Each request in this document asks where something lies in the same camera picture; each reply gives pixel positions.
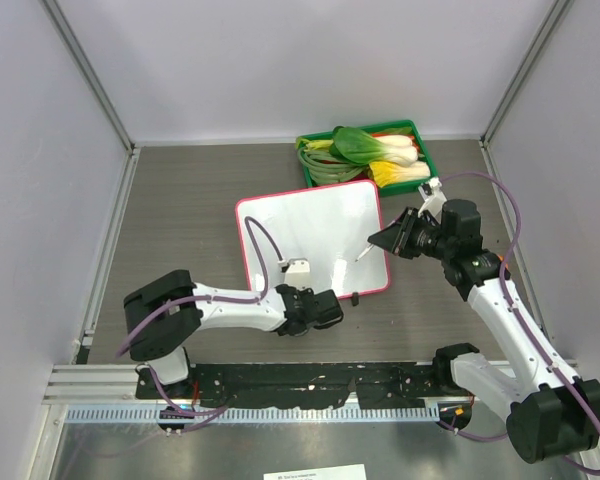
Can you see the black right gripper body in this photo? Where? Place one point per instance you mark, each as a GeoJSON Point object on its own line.
{"type": "Point", "coordinates": [407, 241]}

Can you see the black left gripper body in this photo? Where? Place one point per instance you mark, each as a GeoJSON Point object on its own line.
{"type": "Point", "coordinates": [304, 292]}

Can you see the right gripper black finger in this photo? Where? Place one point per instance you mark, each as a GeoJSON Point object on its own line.
{"type": "Point", "coordinates": [395, 226]}
{"type": "Point", "coordinates": [386, 239]}

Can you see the magenta capped whiteboard marker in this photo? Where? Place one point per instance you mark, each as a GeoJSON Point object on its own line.
{"type": "Point", "coordinates": [366, 250]}

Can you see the pink framed whiteboard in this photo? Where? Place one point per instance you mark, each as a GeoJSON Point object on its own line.
{"type": "Point", "coordinates": [328, 226]}

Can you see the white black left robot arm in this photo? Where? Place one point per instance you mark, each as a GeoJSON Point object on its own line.
{"type": "Point", "coordinates": [163, 314]}

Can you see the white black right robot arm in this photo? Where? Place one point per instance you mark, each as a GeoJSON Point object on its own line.
{"type": "Point", "coordinates": [547, 408]}

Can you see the yellow leaf cabbage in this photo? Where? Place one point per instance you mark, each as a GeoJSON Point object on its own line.
{"type": "Point", "coordinates": [385, 173]}

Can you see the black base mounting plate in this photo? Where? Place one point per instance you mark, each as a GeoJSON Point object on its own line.
{"type": "Point", "coordinates": [318, 386]}

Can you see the red chili pepper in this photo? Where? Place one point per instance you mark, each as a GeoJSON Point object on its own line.
{"type": "Point", "coordinates": [399, 139]}

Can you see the green bok choy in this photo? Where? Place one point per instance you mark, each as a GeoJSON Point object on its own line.
{"type": "Point", "coordinates": [360, 148]}

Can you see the green long beans bundle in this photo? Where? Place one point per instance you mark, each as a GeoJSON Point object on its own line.
{"type": "Point", "coordinates": [324, 164]}

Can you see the white paper label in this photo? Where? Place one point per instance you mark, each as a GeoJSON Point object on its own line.
{"type": "Point", "coordinates": [347, 472]}

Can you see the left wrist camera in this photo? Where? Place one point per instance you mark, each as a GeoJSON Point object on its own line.
{"type": "Point", "coordinates": [296, 273]}

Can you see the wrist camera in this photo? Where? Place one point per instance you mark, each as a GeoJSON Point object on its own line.
{"type": "Point", "coordinates": [433, 197]}
{"type": "Point", "coordinates": [296, 273]}

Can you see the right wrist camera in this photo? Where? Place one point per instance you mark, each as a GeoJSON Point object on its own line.
{"type": "Point", "coordinates": [433, 197]}

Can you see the grey slotted cable duct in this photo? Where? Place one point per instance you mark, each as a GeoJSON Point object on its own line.
{"type": "Point", "coordinates": [157, 413]}

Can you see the right aluminium frame post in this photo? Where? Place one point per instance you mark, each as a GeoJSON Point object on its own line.
{"type": "Point", "coordinates": [547, 29]}

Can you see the aluminium frame post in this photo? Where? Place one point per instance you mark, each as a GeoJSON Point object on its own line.
{"type": "Point", "coordinates": [80, 58]}
{"type": "Point", "coordinates": [547, 29]}

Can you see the left aluminium frame post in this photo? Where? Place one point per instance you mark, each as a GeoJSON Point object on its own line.
{"type": "Point", "coordinates": [80, 58]}

